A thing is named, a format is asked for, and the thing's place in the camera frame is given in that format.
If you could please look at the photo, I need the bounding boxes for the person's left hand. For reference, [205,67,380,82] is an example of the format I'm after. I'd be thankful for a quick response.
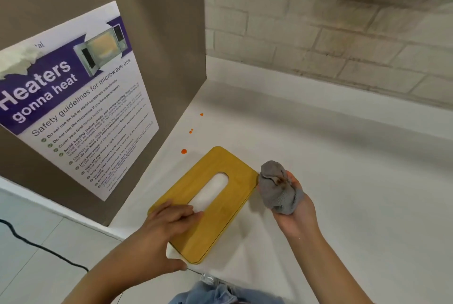
[122,200,205,279]

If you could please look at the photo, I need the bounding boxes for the brown cabinet side panel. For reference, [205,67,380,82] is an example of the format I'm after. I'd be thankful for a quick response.
[0,0,207,227]

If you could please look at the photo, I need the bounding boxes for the person's right forearm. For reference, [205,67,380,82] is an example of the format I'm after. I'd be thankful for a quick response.
[283,233,376,304]

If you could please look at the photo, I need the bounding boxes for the grey shoe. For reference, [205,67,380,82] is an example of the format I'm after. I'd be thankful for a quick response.
[199,271,227,287]

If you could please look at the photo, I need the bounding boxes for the white and purple safety poster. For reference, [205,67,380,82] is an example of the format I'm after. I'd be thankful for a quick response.
[0,0,160,202]

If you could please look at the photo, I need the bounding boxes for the grey cleaning cloth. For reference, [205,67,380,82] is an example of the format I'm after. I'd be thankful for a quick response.
[257,160,305,216]

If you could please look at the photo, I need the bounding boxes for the person's right hand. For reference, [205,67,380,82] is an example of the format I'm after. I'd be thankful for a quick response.
[273,171,319,241]

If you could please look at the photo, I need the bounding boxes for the yellow box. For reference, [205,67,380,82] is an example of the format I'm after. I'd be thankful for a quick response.
[147,146,260,265]

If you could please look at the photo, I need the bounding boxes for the black cable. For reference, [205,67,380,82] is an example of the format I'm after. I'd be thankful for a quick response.
[0,219,90,273]

